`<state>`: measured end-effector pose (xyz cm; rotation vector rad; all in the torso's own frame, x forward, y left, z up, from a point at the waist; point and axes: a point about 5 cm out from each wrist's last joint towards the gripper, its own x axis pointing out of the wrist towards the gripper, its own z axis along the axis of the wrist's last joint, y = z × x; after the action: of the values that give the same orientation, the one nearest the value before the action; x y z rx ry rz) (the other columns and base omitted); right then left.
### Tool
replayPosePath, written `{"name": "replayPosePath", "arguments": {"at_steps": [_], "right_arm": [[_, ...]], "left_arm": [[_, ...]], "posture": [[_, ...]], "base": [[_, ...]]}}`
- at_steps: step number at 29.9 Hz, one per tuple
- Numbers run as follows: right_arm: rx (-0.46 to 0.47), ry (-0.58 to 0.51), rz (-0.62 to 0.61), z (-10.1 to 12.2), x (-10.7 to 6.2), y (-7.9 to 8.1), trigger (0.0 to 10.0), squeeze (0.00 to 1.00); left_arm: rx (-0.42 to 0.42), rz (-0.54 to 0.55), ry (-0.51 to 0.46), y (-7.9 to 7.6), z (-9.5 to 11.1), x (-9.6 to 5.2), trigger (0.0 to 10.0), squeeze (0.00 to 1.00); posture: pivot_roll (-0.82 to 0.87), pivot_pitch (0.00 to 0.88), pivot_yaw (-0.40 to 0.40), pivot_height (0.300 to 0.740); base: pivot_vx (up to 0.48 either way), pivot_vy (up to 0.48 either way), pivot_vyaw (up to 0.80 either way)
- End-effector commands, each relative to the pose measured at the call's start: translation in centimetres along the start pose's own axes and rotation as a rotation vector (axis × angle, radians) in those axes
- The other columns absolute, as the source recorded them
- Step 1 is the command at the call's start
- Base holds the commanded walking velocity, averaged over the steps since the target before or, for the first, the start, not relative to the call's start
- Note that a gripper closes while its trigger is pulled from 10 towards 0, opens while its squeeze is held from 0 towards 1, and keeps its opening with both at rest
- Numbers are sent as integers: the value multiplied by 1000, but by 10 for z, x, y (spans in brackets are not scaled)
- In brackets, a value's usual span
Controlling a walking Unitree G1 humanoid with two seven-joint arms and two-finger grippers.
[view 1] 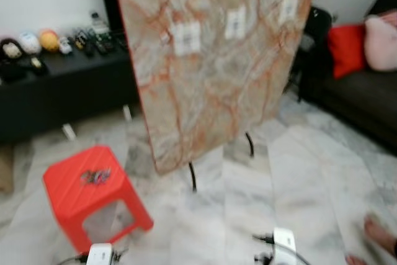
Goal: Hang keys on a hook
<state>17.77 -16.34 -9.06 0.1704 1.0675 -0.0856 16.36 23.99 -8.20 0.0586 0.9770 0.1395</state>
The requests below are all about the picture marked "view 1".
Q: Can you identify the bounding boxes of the bunch of keys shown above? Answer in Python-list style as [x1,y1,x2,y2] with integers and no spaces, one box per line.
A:
[79,167,113,187]

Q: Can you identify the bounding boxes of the red plastic stool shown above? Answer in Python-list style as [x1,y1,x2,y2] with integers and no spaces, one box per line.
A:
[42,145,154,255]

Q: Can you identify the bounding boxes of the bare person foot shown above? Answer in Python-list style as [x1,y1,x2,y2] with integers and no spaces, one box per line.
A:
[344,253,367,265]
[362,213,397,259]

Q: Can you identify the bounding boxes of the black metal table leg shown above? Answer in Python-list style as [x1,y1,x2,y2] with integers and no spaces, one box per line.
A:
[244,131,256,158]
[187,161,199,193]

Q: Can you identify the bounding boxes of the marble pattern table top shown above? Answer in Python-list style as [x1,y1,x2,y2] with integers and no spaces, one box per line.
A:
[113,0,321,176]

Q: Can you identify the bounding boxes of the black low sideboard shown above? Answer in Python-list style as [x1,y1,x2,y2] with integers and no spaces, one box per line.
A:
[0,40,141,146]

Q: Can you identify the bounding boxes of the dark brown sofa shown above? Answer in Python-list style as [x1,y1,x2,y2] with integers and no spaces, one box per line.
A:
[297,0,397,155]

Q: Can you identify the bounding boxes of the red cushion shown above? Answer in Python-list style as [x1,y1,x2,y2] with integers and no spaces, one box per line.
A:
[326,22,368,80]

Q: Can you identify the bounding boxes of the black tape dispenser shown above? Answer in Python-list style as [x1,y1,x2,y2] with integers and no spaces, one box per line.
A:
[28,55,48,75]

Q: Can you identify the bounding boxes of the wide black remote control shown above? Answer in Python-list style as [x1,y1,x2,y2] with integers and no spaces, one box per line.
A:
[91,33,122,54]

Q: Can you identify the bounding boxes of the black wallet pouch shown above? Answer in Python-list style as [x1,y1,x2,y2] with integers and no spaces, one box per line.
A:
[0,60,27,84]

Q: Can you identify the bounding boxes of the small panda plush toy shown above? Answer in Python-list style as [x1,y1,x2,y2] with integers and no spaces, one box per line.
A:
[58,36,74,55]

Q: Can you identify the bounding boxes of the yellow plush toy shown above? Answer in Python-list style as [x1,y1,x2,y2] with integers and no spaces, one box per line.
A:
[38,27,61,52]

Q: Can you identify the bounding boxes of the round white plush toy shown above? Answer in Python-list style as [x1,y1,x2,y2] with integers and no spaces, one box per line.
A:
[17,31,42,55]

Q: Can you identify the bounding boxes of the pink cushion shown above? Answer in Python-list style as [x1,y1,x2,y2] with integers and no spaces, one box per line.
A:
[363,10,397,73]

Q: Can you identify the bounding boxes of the green white container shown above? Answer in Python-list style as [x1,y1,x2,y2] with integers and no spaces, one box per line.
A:
[89,10,113,37]

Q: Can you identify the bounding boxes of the small white black plush toy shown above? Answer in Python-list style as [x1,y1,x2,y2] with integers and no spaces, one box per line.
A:
[0,38,25,61]

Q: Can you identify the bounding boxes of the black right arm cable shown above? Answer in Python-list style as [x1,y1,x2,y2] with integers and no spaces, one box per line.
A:
[291,246,311,265]

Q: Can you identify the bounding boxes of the white adhesive wall hook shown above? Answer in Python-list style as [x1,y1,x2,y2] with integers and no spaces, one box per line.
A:
[224,7,248,40]
[172,21,203,56]
[279,0,299,27]

